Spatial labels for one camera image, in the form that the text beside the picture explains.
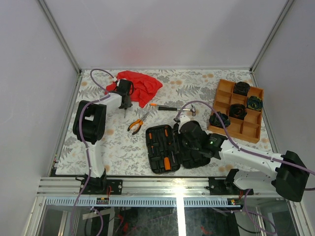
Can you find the black plastic tool case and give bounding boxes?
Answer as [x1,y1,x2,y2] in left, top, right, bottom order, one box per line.
[145,121,212,175]

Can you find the orange handled tool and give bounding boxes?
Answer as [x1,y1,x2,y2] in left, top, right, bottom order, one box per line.
[163,157,171,171]

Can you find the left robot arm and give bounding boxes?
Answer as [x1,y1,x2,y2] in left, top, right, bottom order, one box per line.
[73,79,134,194]

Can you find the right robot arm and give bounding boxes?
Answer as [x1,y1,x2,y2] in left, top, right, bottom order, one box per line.
[178,116,310,202]

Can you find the red crumpled cloth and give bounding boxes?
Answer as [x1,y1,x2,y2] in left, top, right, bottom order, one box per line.
[116,70,163,108]

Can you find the dark floral rolled cloth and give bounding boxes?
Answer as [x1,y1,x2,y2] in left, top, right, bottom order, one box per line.
[209,112,231,128]

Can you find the steel claw hammer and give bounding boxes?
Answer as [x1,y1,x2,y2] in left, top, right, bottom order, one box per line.
[156,105,196,117]

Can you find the black orange rolled cloth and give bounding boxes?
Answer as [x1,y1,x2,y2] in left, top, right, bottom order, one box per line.
[229,104,247,120]

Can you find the wooden compartment tray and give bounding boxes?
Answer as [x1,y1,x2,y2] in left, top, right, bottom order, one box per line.
[213,79,264,144]

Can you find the dark rolled cloth top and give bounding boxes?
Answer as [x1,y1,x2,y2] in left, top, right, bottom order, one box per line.
[233,82,251,96]

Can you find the blue green rolled cloth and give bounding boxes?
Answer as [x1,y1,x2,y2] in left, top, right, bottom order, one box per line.
[247,96,263,112]

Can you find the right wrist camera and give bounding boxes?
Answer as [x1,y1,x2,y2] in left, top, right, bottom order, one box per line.
[174,115,191,130]

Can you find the orange handled needle-nose pliers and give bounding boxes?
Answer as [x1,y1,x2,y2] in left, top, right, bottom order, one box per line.
[127,112,150,135]

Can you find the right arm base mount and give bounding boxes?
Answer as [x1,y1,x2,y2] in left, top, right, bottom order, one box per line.
[208,177,247,196]

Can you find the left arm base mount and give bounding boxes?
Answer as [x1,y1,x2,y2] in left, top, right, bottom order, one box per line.
[83,178,123,196]

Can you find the aluminium front rail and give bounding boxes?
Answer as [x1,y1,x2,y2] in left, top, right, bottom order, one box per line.
[36,176,302,197]

